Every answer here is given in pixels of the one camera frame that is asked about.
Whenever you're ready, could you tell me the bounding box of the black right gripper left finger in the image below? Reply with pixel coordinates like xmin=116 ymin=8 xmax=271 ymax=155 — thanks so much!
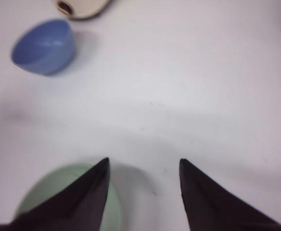
xmin=0 ymin=158 xmax=110 ymax=231

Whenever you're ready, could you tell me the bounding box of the blue bowl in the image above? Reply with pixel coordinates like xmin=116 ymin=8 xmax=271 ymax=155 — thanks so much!
xmin=11 ymin=19 xmax=76 ymax=76

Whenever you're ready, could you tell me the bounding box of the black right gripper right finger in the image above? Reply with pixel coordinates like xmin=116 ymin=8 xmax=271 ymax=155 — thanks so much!
xmin=179 ymin=159 xmax=281 ymax=231

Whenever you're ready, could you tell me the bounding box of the cream two-slot toaster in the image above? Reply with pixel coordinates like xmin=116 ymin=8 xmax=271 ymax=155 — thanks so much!
xmin=53 ymin=0 xmax=112 ymax=20

